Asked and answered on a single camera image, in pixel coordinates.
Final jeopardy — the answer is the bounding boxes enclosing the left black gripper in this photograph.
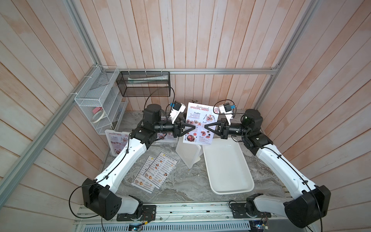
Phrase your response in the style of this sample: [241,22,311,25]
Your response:
[154,116,195,138]

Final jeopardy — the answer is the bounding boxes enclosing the papers in black basket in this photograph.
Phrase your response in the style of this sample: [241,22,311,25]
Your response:
[127,75,169,85]

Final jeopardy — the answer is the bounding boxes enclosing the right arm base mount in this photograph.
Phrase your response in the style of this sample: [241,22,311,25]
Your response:
[228,193,271,219]

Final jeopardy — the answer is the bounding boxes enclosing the black mesh wall basket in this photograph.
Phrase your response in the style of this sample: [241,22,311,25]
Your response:
[116,71,171,98]

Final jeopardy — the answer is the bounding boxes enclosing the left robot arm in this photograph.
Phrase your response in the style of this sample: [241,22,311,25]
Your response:
[81,101,196,220]

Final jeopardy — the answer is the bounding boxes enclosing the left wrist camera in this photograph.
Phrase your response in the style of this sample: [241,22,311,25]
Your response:
[169,101,186,124]

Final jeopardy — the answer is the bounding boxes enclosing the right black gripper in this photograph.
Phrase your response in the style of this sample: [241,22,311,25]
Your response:
[206,120,251,143]

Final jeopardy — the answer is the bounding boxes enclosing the pink eraser block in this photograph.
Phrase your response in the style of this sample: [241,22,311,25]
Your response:
[92,107,102,115]

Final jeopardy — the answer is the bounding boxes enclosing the white wire wall shelf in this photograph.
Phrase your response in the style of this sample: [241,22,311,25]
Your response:
[75,65,128,135]

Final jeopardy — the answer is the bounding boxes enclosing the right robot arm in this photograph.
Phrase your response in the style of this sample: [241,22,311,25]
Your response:
[204,104,331,229]

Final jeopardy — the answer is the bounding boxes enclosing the white plastic tray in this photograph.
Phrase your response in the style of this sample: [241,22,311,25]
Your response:
[203,138,255,195]

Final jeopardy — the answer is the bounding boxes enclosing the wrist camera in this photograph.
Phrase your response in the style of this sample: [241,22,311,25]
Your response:
[218,103,235,125]
[169,101,186,124]

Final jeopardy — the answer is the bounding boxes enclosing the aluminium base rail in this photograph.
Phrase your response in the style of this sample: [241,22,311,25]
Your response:
[74,201,314,226]

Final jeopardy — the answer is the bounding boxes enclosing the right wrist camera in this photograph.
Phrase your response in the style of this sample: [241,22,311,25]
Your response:
[218,103,235,125]

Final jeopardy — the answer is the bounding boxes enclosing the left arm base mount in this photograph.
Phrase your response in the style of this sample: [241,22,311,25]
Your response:
[117,195,157,222]

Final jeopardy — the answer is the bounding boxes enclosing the white tape roll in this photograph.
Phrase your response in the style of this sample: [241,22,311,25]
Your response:
[91,110,105,124]

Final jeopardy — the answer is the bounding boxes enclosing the white menu holder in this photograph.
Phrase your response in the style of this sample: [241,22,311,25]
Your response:
[156,132,178,143]
[176,136,203,169]
[104,129,131,158]

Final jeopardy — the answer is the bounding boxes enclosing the dim sum inn menu sheet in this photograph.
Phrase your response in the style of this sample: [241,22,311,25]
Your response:
[131,156,155,193]

